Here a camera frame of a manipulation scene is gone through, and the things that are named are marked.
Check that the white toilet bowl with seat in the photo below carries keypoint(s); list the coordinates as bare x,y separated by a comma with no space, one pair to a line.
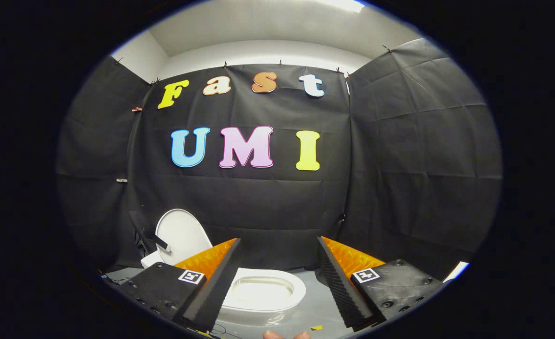
263,306

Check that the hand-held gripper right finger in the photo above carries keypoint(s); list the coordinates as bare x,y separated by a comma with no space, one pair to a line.
341,287

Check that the white flat object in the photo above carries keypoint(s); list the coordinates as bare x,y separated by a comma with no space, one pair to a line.
456,271

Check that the small yellow paper scrap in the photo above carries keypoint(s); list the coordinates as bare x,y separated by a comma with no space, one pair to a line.
316,327

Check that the black backdrop cloth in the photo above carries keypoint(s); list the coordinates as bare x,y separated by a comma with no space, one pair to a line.
258,197

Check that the white toilet lid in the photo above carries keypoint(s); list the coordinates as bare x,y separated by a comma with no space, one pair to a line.
185,230

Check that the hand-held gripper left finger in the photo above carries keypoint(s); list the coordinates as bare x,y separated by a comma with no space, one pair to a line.
221,282

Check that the white toilet tank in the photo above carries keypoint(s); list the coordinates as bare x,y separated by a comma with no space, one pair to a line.
152,260

